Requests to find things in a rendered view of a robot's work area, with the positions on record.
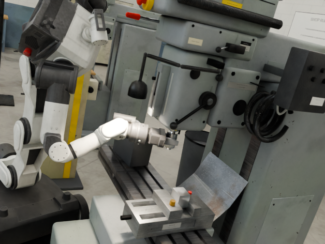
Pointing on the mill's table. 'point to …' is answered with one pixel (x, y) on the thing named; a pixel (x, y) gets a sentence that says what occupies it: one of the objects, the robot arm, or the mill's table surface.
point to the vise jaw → (173, 210)
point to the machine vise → (129, 209)
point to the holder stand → (133, 152)
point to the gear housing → (203, 37)
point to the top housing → (235, 24)
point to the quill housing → (186, 88)
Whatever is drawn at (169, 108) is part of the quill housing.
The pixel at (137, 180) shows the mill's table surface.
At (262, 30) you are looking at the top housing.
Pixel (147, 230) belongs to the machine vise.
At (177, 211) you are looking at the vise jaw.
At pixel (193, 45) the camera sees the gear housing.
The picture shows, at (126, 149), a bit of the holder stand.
